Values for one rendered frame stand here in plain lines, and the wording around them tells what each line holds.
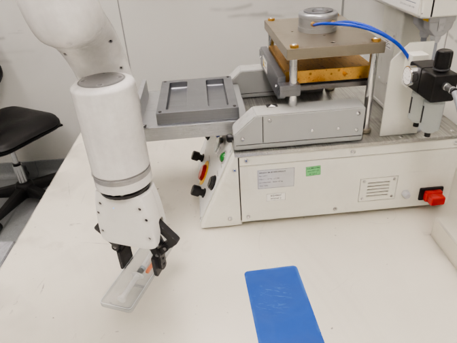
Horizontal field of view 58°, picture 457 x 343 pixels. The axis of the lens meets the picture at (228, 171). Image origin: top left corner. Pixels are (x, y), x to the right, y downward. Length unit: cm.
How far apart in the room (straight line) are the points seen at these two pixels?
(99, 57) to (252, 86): 50
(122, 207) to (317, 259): 39
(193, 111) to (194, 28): 158
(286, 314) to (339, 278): 13
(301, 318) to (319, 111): 37
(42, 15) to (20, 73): 213
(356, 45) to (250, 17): 161
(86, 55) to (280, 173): 42
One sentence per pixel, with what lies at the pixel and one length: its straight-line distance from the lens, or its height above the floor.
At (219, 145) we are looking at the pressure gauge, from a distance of 88.
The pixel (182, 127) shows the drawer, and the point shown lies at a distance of 83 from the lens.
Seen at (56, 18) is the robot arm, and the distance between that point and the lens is 52.
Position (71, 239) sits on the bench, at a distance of 95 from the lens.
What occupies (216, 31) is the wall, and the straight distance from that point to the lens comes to 238.
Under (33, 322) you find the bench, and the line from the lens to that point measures 81.
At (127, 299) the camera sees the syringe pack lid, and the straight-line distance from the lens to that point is 69.
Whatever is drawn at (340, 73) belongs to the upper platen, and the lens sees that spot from 84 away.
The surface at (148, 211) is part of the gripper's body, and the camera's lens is 62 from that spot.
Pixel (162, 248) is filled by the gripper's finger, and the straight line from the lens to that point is 67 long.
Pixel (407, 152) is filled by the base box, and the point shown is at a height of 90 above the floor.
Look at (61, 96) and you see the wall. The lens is 262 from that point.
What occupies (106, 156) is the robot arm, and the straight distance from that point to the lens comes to 57.
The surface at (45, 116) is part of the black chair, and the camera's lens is 240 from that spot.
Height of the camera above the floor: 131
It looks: 31 degrees down
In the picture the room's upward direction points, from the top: 4 degrees counter-clockwise
